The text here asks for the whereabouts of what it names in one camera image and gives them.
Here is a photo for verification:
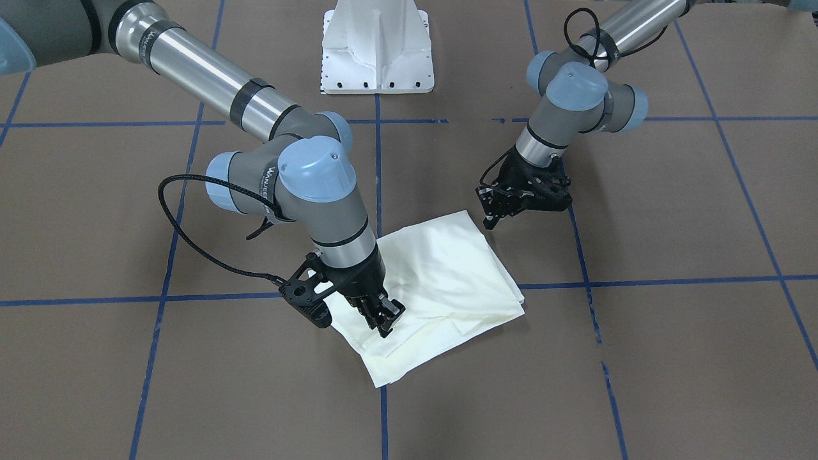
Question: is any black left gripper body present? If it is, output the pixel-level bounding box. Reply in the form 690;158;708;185
495;148;573;215

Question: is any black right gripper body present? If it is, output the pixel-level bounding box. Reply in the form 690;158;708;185
326;247;388;320

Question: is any cream long-sleeve cat shirt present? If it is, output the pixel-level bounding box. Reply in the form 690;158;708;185
325;210;524;387

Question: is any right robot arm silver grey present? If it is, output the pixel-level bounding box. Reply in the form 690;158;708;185
2;1;406;337

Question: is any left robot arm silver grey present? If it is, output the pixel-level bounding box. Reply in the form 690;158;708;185
475;1;693;230

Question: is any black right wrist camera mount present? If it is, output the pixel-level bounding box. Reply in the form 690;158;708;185
279;252;338;328

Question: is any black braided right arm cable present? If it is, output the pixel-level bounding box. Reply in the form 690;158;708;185
158;174;288;283

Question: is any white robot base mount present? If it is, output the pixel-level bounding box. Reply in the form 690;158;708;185
320;1;435;95

